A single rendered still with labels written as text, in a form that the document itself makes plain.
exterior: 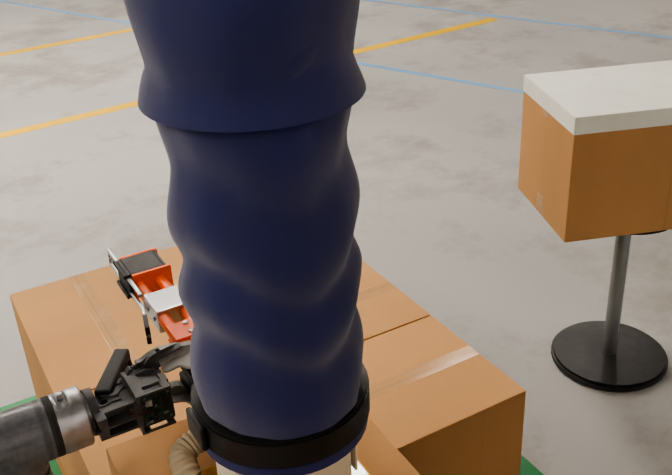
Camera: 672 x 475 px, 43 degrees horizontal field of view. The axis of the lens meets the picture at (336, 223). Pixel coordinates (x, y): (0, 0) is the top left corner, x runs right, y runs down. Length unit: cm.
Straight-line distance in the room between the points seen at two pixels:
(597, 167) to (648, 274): 127
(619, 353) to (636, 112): 101
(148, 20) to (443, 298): 278
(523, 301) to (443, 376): 135
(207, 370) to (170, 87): 34
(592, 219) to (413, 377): 80
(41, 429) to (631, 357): 233
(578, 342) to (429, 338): 103
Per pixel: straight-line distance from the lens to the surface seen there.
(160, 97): 85
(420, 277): 362
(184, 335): 143
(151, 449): 144
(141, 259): 165
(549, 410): 297
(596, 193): 261
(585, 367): 313
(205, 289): 93
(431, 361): 224
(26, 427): 128
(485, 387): 216
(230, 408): 100
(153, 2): 81
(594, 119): 250
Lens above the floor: 189
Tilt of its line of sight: 28 degrees down
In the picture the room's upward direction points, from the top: 3 degrees counter-clockwise
